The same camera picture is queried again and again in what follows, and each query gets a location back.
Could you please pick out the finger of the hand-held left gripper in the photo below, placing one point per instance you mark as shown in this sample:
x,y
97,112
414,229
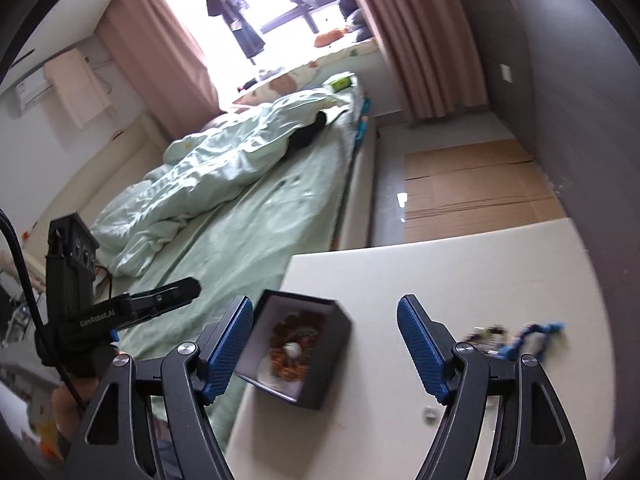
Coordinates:
x,y
162,296

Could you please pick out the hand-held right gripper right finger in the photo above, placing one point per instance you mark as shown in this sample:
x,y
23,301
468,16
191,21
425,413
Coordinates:
x,y
419,340

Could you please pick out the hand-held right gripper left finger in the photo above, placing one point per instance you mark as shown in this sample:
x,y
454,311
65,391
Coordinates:
x,y
227,342

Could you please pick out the black jewelry box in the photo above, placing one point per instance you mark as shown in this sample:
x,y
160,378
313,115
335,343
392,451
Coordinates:
x,y
300,347

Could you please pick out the person's left hand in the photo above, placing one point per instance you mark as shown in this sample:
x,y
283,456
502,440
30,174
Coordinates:
x,y
67,400

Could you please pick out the bed with green sheet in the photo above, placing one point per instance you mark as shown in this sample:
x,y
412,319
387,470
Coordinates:
x,y
240,220

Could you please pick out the light green duvet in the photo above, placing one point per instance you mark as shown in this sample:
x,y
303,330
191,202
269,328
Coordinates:
x,y
215,175

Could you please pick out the flattened cardboard sheets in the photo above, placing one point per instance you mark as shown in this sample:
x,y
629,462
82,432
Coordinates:
x,y
480,190

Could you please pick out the pink towel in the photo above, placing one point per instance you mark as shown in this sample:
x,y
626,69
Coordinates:
x,y
75,87

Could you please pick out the black cloth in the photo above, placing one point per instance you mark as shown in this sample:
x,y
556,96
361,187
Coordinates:
x,y
309,132

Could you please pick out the white air conditioner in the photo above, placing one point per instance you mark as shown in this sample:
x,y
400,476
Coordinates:
x,y
42,77

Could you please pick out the pink curtain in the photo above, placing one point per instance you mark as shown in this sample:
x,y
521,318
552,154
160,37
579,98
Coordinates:
x,y
417,35
157,55

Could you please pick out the green box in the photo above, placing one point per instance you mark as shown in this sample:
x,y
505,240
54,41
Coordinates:
x,y
341,83

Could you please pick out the hanging dark clothes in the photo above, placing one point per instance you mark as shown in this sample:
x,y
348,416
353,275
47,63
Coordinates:
x,y
235,5

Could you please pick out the orange toy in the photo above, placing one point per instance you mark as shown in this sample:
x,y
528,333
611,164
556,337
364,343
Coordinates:
x,y
330,36

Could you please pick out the white wall switch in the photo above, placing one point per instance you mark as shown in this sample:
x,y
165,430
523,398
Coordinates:
x,y
506,73

